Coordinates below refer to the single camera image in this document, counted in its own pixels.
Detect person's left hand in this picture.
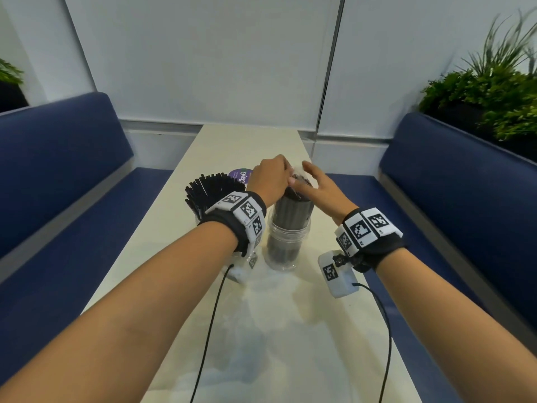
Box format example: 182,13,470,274
247,154,295,208

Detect person's right hand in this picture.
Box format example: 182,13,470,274
289,160,360,225

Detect bundle of black straws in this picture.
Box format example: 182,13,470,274
268,174,314,265

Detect person's left forearm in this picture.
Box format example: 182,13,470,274
0,222,240,403

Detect person's right forearm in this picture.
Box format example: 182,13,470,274
369,246,537,403

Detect purple round sticker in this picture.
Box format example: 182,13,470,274
229,167,255,188

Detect black marker wristband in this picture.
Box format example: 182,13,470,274
197,190,267,257
334,207,408,273

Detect clear plastic cup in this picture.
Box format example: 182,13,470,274
262,204,314,273

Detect fanned bunch of black straws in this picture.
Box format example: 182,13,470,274
185,172,241,226

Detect clear plastic bag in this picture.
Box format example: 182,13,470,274
218,264,340,386

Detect blue upholstered bench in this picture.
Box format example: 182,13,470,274
0,92,175,384
325,112,537,403

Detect green plant with tall grass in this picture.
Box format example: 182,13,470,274
418,8,537,141

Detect small green plant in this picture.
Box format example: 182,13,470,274
0,58,24,85

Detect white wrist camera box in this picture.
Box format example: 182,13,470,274
232,247,263,286
317,249,361,299

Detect black cable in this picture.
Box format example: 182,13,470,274
354,283,393,403
189,264,235,403

